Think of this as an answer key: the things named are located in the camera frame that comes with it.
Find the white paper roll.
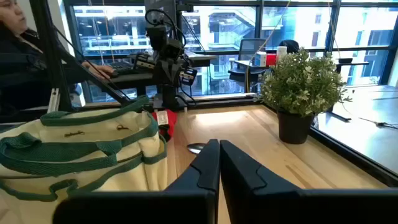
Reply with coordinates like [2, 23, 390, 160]
[276, 45, 288, 62]

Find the green plant in black pot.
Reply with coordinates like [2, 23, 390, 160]
[257, 47, 353, 145]

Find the red and black garden glove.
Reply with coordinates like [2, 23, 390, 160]
[151, 108, 178, 142]

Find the narrow-blade wooden-handled trowel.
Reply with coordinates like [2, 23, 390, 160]
[186, 142, 206, 155]

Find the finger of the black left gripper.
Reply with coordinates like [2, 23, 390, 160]
[170, 60, 183, 86]
[159, 60, 172, 86]

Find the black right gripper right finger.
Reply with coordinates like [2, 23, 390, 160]
[220, 139, 398, 224]

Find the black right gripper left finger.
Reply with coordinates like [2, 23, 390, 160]
[52, 139, 221, 224]

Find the white frame bracket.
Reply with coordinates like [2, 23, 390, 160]
[46, 88, 62, 114]

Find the blue and white canister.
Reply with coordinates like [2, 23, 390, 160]
[254, 51, 267, 67]

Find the cream green-trimmed gardening bag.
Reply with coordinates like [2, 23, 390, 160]
[0, 95, 169, 224]

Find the black keyboard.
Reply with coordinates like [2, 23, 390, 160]
[107, 60, 134, 75]

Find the dark office chair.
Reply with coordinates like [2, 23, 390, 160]
[228, 37, 269, 93]

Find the person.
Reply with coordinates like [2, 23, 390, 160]
[0, 0, 116, 124]

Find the black aluminium table frame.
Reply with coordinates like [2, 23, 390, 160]
[29, 0, 398, 187]

